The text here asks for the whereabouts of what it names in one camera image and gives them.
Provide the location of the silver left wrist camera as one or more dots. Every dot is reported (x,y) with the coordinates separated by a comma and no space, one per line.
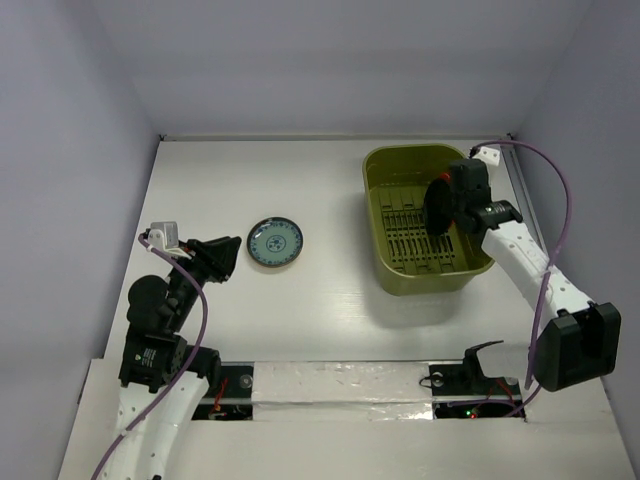
(163,236)

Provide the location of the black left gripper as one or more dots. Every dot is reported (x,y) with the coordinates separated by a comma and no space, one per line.
(216,256)

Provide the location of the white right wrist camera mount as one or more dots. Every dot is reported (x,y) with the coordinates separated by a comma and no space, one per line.
(490,156)

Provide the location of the right arm base electronics bay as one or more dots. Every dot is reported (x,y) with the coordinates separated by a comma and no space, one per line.
(457,394)

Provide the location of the left arm base electronics bay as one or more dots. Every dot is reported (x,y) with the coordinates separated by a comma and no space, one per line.
(231,400)

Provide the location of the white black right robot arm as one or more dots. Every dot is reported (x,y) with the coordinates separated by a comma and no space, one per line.
(574,339)

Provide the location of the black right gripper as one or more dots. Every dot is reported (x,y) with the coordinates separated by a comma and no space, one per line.
(451,201)

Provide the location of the blue floral dark-rimmed plate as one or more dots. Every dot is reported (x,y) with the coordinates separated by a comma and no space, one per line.
(275,242)

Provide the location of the olive green dish rack tub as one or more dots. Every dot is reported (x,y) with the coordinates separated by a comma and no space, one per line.
(408,260)

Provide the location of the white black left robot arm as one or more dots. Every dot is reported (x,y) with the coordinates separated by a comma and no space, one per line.
(162,376)

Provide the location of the plain black plate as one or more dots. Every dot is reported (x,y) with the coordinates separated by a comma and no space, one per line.
(437,207)

